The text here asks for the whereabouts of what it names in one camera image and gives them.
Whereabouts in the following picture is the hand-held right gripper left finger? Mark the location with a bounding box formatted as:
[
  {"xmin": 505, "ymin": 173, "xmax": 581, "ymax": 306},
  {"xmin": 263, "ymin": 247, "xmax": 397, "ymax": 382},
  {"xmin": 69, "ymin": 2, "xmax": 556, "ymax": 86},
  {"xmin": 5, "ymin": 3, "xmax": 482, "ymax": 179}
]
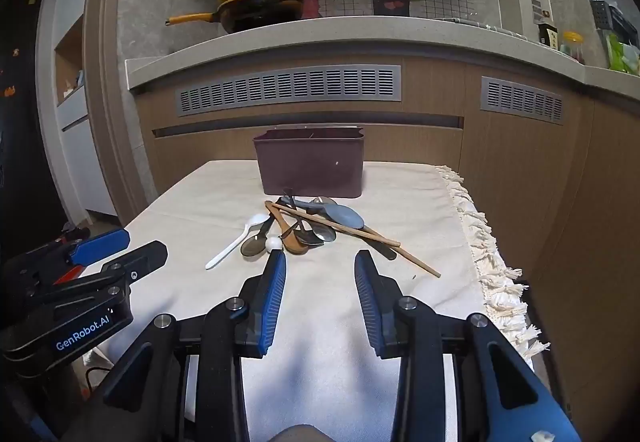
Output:
[{"xmin": 75, "ymin": 249, "xmax": 288, "ymax": 442}]

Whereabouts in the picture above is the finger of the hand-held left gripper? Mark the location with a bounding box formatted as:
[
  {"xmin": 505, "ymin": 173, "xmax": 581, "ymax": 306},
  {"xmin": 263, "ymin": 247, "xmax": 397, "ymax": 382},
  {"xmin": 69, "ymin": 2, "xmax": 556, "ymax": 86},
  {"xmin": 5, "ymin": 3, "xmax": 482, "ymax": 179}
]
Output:
[
  {"xmin": 102, "ymin": 242, "xmax": 169, "ymax": 283},
  {"xmin": 70, "ymin": 228, "xmax": 131, "ymax": 267}
]

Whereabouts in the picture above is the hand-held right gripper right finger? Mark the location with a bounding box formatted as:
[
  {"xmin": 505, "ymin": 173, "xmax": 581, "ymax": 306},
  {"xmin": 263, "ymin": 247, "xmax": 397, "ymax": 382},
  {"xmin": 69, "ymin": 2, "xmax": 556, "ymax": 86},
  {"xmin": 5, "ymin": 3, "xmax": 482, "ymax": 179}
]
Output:
[{"xmin": 353, "ymin": 249, "xmax": 583, "ymax": 442}]

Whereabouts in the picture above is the dark translucent plastic spoon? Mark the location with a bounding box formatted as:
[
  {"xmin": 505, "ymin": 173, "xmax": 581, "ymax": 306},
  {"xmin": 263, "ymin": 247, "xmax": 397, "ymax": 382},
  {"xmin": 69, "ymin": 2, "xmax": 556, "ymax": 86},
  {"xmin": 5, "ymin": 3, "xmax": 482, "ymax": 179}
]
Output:
[{"xmin": 241, "ymin": 214, "xmax": 276, "ymax": 257}]

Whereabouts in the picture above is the white plastic spoon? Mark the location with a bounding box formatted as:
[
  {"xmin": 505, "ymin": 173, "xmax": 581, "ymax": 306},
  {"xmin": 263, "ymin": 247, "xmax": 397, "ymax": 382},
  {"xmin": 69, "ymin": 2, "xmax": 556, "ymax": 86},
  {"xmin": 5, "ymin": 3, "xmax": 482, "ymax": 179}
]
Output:
[{"xmin": 205, "ymin": 214, "xmax": 271, "ymax": 270}]

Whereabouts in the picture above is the blue plastic spoon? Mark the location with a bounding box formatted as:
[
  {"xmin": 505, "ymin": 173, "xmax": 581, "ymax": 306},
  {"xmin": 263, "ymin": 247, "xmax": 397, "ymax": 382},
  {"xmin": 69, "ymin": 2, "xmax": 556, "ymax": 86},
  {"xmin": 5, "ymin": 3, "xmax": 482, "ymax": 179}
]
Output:
[{"xmin": 278, "ymin": 189, "xmax": 366, "ymax": 229}]

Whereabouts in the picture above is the purple plastic utensil holder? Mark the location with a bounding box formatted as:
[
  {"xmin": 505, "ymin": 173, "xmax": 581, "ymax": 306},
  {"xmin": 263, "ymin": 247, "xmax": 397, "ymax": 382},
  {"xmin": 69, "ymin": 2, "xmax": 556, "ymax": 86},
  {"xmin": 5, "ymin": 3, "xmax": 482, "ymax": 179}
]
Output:
[{"xmin": 252, "ymin": 124, "xmax": 367, "ymax": 199}]

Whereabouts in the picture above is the brown wooden spoon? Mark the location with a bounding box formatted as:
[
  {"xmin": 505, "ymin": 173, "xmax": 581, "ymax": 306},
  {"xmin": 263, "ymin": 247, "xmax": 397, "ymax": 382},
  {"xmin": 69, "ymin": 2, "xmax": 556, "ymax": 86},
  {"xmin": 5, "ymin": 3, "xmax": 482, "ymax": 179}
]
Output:
[{"xmin": 264, "ymin": 201, "xmax": 311, "ymax": 255}]

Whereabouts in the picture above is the cream fringed tablecloth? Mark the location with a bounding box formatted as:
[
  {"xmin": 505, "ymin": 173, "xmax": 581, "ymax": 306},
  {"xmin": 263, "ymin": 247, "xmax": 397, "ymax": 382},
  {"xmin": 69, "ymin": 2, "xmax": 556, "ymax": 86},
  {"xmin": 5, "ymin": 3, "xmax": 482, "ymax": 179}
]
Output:
[{"xmin": 82, "ymin": 159, "xmax": 551, "ymax": 442}]

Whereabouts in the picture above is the white shelf unit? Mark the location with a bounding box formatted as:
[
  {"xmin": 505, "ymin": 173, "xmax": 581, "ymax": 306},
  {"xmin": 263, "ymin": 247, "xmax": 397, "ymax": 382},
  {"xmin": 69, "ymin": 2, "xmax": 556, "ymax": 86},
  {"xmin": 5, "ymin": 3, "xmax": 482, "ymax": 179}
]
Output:
[{"xmin": 37, "ymin": 0, "xmax": 131, "ymax": 223}]

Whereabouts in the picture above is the black refrigerator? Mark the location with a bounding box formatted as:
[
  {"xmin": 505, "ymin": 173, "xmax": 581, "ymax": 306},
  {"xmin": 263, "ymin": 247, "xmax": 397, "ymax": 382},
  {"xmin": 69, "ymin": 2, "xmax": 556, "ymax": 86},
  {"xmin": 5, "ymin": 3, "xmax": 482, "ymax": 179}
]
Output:
[{"xmin": 0, "ymin": 0, "xmax": 68, "ymax": 253}]

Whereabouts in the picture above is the wooden kitchen cabinet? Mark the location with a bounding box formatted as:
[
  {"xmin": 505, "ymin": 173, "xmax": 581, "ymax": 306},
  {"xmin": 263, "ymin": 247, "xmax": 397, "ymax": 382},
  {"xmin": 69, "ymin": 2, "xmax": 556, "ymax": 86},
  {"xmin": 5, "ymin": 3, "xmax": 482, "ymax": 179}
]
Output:
[{"xmin": 135, "ymin": 54, "xmax": 640, "ymax": 442}]

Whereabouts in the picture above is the long grey vent grille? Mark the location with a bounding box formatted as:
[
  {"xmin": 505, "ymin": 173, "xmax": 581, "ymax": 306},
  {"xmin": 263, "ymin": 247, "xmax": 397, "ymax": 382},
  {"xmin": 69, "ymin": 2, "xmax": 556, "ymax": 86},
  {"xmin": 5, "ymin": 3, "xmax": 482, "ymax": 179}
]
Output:
[{"xmin": 175, "ymin": 66, "xmax": 402, "ymax": 119}]

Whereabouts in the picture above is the short grey vent grille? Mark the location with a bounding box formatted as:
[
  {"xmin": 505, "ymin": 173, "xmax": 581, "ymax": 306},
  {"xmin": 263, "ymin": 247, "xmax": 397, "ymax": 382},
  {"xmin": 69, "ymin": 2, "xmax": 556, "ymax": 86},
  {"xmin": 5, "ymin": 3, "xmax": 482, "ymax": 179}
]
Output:
[{"xmin": 480, "ymin": 76, "xmax": 566, "ymax": 126}]

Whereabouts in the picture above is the grey stone kitchen counter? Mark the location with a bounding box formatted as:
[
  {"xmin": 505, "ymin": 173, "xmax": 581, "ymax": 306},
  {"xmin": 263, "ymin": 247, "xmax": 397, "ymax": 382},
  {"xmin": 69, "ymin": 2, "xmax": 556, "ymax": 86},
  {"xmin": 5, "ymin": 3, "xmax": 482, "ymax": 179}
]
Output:
[{"xmin": 125, "ymin": 15, "xmax": 640, "ymax": 95}]

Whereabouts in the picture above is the yellow frying pan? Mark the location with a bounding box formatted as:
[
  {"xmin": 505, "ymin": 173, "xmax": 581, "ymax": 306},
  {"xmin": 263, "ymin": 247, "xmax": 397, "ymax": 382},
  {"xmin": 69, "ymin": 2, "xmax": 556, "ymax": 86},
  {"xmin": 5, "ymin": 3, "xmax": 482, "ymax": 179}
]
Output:
[{"xmin": 165, "ymin": 0, "xmax": 305, "ymax": 35}]

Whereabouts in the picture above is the yellow-lidded jar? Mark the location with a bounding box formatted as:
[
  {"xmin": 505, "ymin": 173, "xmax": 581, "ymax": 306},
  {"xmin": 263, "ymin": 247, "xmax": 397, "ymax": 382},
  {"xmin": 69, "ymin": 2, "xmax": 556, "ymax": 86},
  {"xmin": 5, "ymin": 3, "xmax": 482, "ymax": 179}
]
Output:
[{"xmin": 560, "ymin": 30, "xmax": 585, "ymax": 63}]

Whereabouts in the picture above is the green plastic bag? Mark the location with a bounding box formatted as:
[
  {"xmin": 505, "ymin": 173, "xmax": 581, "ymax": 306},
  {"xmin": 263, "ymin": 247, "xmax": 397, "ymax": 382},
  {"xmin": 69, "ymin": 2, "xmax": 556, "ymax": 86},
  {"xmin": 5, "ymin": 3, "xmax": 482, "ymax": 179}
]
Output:
[{"xmin": 605, "ymin": 34, "xmax": 640, "ymax": 73}]

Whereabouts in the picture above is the black wall rack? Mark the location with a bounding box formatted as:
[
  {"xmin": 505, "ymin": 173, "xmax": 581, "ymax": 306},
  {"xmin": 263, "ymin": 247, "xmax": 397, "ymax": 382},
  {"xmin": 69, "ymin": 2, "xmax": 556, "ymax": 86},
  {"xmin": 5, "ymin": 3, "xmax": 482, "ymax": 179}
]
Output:
[{"xmin": 590, "ymin": 0, "xmax": 638, "ymax": 35}]

